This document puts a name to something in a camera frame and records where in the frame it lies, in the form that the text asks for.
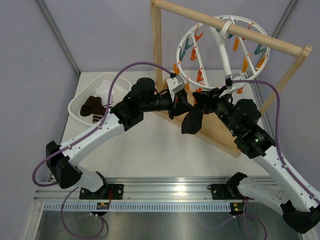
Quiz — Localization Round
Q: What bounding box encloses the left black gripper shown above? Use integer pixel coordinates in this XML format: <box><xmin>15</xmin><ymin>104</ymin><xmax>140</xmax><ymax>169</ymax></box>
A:
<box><xmin>141</xmin><ymin>90</ymin><xmax>194</xmax><ymax>120</ymax></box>

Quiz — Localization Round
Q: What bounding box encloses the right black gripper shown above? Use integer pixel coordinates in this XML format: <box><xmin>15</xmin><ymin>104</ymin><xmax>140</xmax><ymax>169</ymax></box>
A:
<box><xmin>192</xmin><ymin>85</ymin><xmax>239</xmax><ymax>136</ymax></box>

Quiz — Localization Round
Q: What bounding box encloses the white round clip hanger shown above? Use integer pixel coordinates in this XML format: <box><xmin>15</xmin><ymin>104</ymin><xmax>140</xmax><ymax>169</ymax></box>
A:
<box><xmin>173</xmin><ymin>22</ymin><xmax>271</xmax><ymax>91</ymax></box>

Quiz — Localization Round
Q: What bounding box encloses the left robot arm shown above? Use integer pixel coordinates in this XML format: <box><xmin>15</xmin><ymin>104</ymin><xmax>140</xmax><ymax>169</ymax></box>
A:
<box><xmin>46</xmin><ymin>74</ymin><xmax>193</xmax><ymax>199</ymax></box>

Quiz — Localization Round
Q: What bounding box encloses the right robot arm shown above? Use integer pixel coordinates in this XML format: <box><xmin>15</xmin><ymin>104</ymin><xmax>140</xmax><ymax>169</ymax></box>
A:
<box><xmin>191</xmin><ymin>88</ymin><xmax>320</xmax><ymax>234</ymax></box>

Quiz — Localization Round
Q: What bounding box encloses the white sock in basket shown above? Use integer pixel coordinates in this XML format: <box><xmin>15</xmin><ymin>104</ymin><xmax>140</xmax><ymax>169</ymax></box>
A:
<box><xmin>95</xmin><ymin>80</ymin><xmax>124</xmax><ymax>107</ymax></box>

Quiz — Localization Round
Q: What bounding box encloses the brown sock with stripes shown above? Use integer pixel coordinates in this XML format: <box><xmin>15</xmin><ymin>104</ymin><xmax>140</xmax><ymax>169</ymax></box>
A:
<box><xmin>79</xmin><ymin>95</ymin><xmax>107</xmax><ymax>124</ymax></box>

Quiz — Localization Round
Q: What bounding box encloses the white perforated plastic basket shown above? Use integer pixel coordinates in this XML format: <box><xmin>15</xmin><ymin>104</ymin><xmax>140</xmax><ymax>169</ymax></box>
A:
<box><xmin>68</xmin><ymin>72</ymin><xmax>132</xmax><ymax>126</ymax></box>

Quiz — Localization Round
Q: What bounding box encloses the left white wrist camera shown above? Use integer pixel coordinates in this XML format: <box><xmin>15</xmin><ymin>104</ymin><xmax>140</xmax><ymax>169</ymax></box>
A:
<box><xmin>166</xmin><ymin>75</ymin><xmax>185</xmax><ymax>99</ymax></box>

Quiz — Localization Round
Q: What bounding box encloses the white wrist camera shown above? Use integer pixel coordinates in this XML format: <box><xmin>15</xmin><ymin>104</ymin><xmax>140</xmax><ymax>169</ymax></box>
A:
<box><xmin>166</xmin><ymin>75</ymin><xmax>185</xmax><ymax>99</ymax></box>
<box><xmin>219</xmin><ymin>72</ymin><xmax>245</xmax><ymax>98</ymax></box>

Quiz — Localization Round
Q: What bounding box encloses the wooden hanger rack frame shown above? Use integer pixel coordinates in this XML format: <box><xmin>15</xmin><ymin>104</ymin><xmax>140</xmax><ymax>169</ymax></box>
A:
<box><xmin>150</xmin><ymin>0</ymin><xmax>313</xmax><ymax>158</ymax></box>

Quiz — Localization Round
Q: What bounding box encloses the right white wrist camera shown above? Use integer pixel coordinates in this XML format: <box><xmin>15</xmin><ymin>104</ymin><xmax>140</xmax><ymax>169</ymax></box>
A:
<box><xmin>219</xmin><ymin>72</ymin><xmax>245</xmax><ymax>98</ymax></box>

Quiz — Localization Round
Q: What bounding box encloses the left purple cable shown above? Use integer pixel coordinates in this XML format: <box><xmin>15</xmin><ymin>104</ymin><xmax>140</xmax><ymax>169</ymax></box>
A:
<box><xmin>31</xmin><ymin>61</ymin><xmax>176</xmax><ymax>237</ymax></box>

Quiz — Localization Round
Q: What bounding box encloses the aluminium mounting rail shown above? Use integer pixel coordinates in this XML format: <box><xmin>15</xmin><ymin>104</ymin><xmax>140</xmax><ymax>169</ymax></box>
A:
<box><xmin>33</xmin><ymin>176</ymin><xmax>288</xmax><ymax>203</ymax></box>

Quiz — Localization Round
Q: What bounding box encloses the white slotted cable duct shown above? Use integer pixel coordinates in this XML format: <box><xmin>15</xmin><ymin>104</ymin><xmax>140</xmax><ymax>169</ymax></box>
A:
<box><xmin>44</xmin><ymin>201</ymin><xmax>231</xmax><ymax>213</ymax></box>

